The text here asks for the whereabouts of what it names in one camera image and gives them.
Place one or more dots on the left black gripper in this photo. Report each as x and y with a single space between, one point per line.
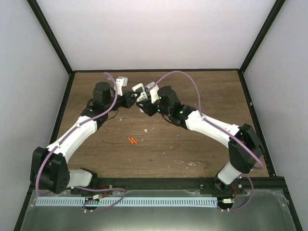
128 103

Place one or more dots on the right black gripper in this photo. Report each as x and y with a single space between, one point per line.
147 108

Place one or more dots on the white remote control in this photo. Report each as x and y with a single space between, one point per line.
139 88

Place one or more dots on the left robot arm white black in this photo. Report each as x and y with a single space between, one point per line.
49 169

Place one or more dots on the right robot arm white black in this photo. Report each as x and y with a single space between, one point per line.
245 147

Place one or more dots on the metal front plate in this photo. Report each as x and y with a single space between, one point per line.
262 210

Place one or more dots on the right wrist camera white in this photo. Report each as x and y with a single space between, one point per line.
152 89

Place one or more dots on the light blue slotted cable duct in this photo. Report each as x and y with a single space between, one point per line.
130 201

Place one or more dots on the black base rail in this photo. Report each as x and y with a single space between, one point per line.
204 185

